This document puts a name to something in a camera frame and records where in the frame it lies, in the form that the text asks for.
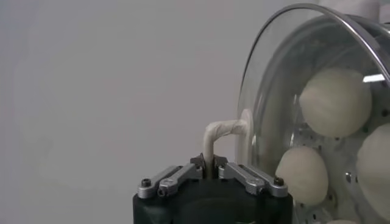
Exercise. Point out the white steamed baozi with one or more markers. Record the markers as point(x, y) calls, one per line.
point(376, 170)
point(335, 102)
point(301, 175)

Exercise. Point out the round glass pot lid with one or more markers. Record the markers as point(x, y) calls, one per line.
point(274, 91)

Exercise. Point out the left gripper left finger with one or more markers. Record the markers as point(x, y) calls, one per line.
point(176, 176)

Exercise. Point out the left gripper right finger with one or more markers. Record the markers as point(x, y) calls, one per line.
point(250, 179)

